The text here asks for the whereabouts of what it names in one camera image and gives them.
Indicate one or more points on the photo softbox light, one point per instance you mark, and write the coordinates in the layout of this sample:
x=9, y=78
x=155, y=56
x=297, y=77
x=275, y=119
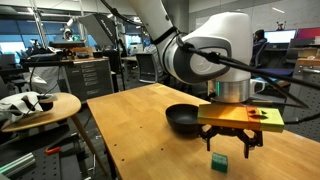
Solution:
x=101, y=28

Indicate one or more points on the round wooden side table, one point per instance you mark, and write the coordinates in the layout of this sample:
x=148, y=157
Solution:
x=66, y=106

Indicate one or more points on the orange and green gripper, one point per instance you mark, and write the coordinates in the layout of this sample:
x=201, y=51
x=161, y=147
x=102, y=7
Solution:
x=241, y=117

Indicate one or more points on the green cube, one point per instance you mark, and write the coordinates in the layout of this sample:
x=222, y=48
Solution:
x=219, y=162

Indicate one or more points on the white cloth with black object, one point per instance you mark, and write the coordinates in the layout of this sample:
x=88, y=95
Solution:
x=15, y=107

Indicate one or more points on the computer monitor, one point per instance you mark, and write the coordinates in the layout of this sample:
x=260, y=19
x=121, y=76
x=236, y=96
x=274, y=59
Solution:
x=284, y=36

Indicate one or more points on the grey office chair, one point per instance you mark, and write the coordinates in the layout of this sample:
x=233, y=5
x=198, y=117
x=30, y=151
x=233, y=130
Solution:
x=147, y=68

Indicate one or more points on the orange handled tool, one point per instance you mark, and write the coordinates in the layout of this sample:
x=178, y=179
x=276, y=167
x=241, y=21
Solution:
x=52, y=151

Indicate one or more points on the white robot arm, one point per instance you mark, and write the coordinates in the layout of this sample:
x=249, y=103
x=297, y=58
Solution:
x=218, y=53

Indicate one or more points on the grey perforated cabinet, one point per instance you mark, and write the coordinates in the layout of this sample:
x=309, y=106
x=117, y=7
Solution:
x=308, y=71

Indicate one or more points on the black bowl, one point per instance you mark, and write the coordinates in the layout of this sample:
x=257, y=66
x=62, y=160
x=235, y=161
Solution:
x=182, y=118

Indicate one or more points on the aluminium profile bar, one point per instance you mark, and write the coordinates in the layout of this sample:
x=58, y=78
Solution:
x=18, y=165

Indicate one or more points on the grey drawer cabinet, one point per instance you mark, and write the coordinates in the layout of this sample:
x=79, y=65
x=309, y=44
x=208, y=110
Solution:
x=89, y=79

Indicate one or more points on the seated person in dark hoodie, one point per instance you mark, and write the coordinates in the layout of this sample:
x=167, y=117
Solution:
x=258, y=41

